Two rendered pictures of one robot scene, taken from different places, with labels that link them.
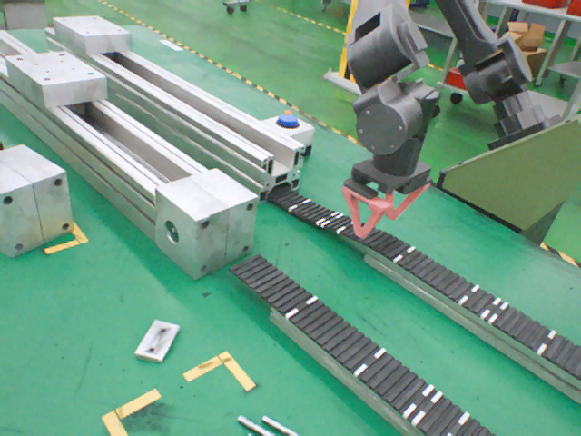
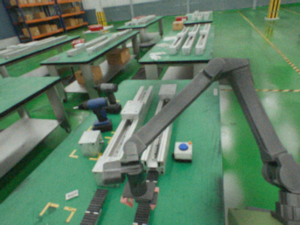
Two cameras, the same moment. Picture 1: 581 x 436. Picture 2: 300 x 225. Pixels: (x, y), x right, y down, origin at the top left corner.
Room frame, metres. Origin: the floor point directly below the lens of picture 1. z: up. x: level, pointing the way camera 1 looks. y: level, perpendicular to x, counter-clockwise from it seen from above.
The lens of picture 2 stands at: (0.45, -0.54, 1.47)
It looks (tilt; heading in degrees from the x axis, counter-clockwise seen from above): 31 degrees down; 65
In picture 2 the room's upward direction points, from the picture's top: 8 degrees counter-clockwise
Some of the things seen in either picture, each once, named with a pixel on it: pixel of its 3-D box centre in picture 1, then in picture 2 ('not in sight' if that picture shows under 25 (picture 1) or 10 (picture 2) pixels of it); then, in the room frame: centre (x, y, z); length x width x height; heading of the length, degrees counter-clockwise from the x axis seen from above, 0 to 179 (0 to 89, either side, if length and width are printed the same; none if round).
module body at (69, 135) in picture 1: (61, 110); (135, 118); (0.80, 0.45, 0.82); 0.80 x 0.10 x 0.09; 50
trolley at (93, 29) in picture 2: not in sight; (102, 41); (1.97, 5.33, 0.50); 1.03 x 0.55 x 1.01; 50
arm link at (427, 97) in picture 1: (408, 110); (133, 173); (0.56, -0.12, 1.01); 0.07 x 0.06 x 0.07; 153
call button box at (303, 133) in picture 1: (282, 138); (181, 152); (0.86, 0.04, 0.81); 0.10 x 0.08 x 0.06; 140
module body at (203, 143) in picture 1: (151, 95); (164, 118); (0.95, 0.33, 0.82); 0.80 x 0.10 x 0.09; 50
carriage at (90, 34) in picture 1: (93, 40); (168, 93); (1.11, 0.52, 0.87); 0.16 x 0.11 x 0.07; 50
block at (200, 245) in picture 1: (212, 218); (111, 171); (0.53, 0.10, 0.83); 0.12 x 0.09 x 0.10; 140
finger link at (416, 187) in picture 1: (393, 194); (148, 199); (0.59, -0.14, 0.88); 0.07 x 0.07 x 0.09; 51
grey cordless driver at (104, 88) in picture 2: not in sight; (106, 98); (0.72, 0.72, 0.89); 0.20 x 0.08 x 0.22; 134
